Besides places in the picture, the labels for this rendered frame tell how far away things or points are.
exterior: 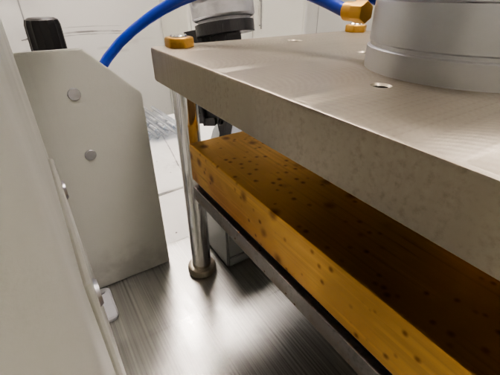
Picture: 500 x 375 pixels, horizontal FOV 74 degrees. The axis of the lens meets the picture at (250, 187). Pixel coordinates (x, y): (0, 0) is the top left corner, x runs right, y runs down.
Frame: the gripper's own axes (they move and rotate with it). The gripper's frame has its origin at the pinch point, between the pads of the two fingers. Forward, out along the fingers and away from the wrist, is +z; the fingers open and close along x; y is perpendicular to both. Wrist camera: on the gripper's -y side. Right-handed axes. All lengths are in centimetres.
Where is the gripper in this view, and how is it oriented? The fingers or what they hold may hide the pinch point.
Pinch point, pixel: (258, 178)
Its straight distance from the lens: 45.9
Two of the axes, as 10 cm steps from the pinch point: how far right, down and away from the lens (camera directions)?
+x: -5.2, 3.8, -7.7
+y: -8.5, -0.9, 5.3
